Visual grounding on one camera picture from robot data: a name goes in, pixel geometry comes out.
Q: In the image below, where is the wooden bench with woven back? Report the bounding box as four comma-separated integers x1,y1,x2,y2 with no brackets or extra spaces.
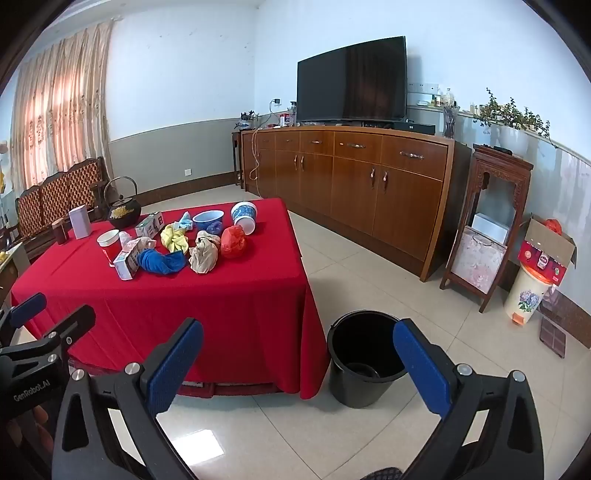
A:
14,156,109,259

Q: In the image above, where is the person's left hand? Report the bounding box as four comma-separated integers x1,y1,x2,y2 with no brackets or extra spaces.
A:
9,404,60,455

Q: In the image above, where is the black iron teapot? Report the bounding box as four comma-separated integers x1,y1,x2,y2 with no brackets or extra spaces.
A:
103,176,142,229

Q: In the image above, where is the orange hanging cord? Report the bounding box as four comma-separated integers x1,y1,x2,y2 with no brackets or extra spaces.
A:
249,128,262,182

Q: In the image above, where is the small dark wooden table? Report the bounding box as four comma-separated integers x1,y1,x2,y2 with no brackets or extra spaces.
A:
231,129,245,188

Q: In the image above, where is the leafy potted plant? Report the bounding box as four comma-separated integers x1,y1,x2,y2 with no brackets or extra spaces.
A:
473,88,557,148

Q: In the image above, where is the patterned slipper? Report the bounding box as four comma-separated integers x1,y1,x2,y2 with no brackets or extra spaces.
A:
355,466,407,480

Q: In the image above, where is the green and white carton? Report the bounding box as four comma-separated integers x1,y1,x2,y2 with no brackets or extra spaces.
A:
135,211,165,239

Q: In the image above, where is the white milk carton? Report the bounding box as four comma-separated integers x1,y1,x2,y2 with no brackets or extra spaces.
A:
113,249,141,281

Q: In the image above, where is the red plastic bag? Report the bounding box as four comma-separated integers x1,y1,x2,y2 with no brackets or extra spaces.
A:
220,225,246,258

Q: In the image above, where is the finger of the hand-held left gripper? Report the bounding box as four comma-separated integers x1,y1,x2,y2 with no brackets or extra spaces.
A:
0,292,48,343
28,304,97,354

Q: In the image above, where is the pale lavender tin box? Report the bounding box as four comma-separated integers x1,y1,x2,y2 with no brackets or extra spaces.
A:
68,205,92,240

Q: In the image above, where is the beige paper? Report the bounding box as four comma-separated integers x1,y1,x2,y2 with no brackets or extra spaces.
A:
188,230,222,274

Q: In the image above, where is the blue white patterned bowl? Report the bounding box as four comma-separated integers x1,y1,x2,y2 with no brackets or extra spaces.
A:
230,201,257,224

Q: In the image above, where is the yellow cloth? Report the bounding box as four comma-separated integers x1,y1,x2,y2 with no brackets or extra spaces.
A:
160,222,190,254

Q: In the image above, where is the blue cloth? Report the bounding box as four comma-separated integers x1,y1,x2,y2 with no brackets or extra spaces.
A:
137,248,186,276

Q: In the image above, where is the black plastic bucket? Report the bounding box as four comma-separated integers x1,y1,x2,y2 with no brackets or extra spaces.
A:
326,310,409,409

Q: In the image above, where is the white box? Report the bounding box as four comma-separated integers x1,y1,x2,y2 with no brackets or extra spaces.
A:
470,212,512,247

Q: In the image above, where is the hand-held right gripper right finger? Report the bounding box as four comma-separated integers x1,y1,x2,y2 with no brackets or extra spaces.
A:
392,318,546,480

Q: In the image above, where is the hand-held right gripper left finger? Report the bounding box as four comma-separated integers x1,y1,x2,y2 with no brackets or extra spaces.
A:
53,318,205,480

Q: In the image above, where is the pink floral bag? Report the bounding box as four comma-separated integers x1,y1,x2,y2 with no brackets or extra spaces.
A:
450,226,509,294

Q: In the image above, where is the red cloth covered table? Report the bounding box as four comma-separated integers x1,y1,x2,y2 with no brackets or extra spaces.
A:
10,198,331,400

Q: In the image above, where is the red paper cup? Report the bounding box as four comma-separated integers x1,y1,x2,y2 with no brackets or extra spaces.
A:
96,230,122,267

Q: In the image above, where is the black flat television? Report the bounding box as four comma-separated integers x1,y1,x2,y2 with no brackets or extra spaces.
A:
296,35,408,124

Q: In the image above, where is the black set-top box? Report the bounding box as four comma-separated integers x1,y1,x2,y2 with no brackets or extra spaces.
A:
393,121,436,136

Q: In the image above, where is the beige patterned curtain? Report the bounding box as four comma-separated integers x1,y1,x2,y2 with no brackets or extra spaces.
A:
9,21,114,195

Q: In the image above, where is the cardboard box with red print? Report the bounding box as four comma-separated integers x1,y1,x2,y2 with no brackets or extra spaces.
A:
517,213,578,284

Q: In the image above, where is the long wooden sideboard cabinet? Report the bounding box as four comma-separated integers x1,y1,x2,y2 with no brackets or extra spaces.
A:
241,124,472,283

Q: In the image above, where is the white flowered pedal bin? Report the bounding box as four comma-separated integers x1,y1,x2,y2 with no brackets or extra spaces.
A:
503,263,557,328

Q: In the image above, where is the carved wooden side stand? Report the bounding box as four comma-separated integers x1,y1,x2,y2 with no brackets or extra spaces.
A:
440,143,535,315

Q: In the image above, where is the dark vase with twigs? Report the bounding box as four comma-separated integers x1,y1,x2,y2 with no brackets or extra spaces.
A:
442,104,460,138

